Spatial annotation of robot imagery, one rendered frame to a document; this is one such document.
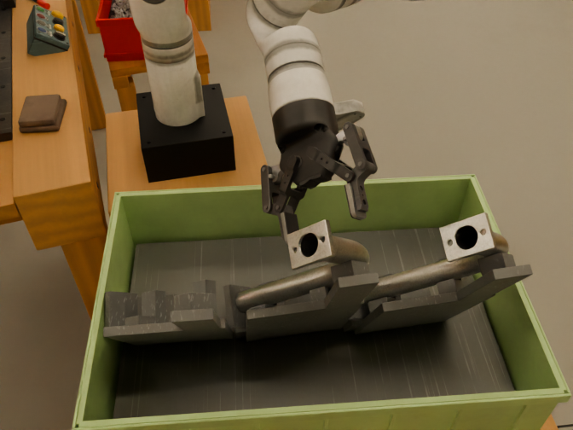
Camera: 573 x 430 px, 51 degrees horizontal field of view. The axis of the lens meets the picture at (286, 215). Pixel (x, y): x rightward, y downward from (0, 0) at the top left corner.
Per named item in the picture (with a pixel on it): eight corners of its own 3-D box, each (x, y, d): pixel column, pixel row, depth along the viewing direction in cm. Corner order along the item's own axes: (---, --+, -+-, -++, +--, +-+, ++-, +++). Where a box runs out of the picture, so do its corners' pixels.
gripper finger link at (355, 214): (344, 185, 65) (350, 217, 63) (349, 183, 64) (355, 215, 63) (355, 188, 66) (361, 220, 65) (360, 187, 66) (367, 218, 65)
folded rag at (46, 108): (30, 105, 128) (26, 93, 126) (68, 103, 129) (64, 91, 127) (19, 134, 121) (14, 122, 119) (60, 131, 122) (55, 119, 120)
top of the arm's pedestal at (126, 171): (246, 108, 143) (245, 95, 140) (274, 201, 121) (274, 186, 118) (108, 127, 138) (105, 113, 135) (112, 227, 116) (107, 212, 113)
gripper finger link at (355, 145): (341, 124, 66) (351, 173, 64) (354, 117, 65) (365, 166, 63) (355, 130, 68) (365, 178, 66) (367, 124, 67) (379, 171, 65)
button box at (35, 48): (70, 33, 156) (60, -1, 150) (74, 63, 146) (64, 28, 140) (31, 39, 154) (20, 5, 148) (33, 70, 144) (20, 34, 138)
